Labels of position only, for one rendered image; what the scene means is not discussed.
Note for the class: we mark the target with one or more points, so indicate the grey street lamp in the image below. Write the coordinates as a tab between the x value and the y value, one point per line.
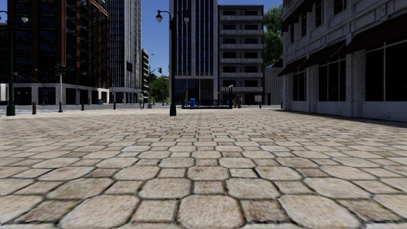
11	70
172	70

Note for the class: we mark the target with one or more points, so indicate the red brick building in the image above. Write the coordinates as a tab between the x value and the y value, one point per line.
47	38

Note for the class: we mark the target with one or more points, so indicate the traffic light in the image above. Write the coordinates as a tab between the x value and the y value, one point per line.
149	86
60	86

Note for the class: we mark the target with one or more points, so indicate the dark glass tower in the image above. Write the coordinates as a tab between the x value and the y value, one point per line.
194	38

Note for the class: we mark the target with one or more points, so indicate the blue letter box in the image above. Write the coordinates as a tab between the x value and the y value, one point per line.
192	102

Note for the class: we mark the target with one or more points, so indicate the trees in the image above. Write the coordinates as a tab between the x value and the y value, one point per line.
272	38

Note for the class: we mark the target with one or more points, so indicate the pale stone building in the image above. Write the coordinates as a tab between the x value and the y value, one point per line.
349	22

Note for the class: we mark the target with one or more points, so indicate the grey concrete building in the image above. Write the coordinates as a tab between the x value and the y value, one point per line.
145	73

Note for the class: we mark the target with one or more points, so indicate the tree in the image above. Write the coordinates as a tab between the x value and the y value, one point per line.
159	89

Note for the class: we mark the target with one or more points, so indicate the pale concrete building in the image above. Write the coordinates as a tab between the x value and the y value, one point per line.
241	54

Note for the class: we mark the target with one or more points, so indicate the dark stairway railing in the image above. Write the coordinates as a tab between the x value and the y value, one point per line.
206	104

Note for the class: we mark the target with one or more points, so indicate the person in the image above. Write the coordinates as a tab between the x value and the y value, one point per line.
141	100
237	100

